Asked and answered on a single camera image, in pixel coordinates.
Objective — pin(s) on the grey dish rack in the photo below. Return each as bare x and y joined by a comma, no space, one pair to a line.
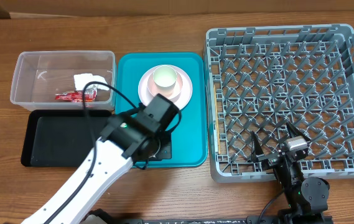
259,78

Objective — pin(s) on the wooden chopstick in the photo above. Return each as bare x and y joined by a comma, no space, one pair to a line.
217,124
216,118

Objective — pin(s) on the clear plastic storage bin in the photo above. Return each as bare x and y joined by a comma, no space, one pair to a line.
40,75

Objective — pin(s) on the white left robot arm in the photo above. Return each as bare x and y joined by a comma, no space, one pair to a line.
103,165

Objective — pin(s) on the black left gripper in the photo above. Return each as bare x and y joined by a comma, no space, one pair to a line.
166,150

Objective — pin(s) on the teal plastic tray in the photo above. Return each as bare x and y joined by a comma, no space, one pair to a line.
189,139

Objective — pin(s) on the white cup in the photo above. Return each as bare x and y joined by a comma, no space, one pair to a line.
164,77

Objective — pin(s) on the large white plate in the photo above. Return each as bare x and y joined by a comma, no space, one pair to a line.
184,97

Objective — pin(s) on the small pink plate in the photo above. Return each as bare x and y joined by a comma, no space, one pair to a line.
171,94

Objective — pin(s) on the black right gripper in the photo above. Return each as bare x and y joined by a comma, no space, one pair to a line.
256,150

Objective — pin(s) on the black tray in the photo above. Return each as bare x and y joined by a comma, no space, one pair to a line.
56,138

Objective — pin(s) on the white napkin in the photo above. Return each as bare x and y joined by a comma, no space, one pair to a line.
80,81

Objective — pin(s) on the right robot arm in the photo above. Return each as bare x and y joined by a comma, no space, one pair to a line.
306,197

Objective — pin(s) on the red snack wrapper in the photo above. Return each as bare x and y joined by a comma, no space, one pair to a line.
77,96

